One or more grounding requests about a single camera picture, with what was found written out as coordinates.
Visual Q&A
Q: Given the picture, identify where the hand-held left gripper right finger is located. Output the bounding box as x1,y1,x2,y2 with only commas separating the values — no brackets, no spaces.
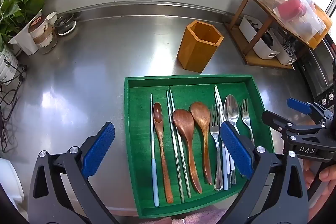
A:
218,121,310,224

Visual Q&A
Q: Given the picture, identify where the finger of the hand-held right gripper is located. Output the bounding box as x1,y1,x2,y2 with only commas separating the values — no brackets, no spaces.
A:
261,110,324,146
287,97,332,123

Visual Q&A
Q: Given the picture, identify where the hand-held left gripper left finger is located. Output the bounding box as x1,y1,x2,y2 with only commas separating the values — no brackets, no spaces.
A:
28,122,116,224

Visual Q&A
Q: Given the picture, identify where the blue-handled metal chopstick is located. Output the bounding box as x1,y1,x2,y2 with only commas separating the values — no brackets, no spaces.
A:
150,93,160,207
214,91,229,191

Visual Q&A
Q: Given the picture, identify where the metal fork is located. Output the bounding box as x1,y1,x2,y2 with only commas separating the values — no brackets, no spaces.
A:
209,105,224,191
240,99,256,146

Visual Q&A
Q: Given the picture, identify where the metal spoon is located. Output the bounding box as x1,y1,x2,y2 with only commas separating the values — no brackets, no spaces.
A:
224,94,240,135

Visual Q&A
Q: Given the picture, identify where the large wooden spoon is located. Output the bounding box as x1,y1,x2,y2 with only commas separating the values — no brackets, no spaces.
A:
172,109,203,194
190,102,213,185

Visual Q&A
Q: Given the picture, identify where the small wooden spoon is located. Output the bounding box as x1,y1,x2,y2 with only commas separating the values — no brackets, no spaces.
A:
153,102,174,204

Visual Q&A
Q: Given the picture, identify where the green wooden tray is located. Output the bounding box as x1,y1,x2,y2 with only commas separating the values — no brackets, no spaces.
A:
124,74,275,219

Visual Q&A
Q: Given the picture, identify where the hexagonal wooden utensil holder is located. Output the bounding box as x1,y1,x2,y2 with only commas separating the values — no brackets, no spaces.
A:
176,20,224,73

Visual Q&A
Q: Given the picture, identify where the person's right hand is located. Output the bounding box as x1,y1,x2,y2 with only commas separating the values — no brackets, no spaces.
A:
302,158,336,219

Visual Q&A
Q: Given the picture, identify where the black countertop oven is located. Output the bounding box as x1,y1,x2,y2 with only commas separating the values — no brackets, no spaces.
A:
297,35,336,109

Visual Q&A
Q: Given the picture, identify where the white storage bin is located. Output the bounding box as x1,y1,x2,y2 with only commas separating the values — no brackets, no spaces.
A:
276,38,298,65
239,15,266,42
252,29,282,59

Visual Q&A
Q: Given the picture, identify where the wooden shelf rack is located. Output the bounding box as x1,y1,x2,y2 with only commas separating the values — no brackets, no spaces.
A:
223,0,332,70

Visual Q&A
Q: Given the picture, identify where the pink towel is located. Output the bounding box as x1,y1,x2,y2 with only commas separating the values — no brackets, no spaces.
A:
171,208,229,224

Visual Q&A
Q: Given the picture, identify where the white plastic container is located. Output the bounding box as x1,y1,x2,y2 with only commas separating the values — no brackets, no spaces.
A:
0,158,24,211

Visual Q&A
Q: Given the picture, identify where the clear plastic storage box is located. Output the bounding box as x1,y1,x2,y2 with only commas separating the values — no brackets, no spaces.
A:
256,0,327,41

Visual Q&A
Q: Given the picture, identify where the white printed pot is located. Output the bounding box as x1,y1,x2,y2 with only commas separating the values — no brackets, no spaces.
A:
0,44,20,83

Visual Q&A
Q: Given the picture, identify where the brown-labelled cup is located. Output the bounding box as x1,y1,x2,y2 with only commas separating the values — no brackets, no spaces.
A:
28,15,58,54

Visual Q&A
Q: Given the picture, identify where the metal sink strainer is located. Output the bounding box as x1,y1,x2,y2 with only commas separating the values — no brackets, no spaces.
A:
54,12,77,36

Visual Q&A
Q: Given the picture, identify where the white square plant pot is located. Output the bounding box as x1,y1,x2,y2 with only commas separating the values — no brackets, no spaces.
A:
9,13,44,56

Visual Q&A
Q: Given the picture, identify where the small white paper cup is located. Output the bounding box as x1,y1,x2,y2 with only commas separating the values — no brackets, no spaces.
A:
47,11,58,28

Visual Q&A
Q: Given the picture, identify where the green leafy houseplant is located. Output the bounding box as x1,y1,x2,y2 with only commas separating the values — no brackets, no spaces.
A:
0,0,61,51

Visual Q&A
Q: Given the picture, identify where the black cable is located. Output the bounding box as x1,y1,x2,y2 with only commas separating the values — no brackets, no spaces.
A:
0,64,28,153

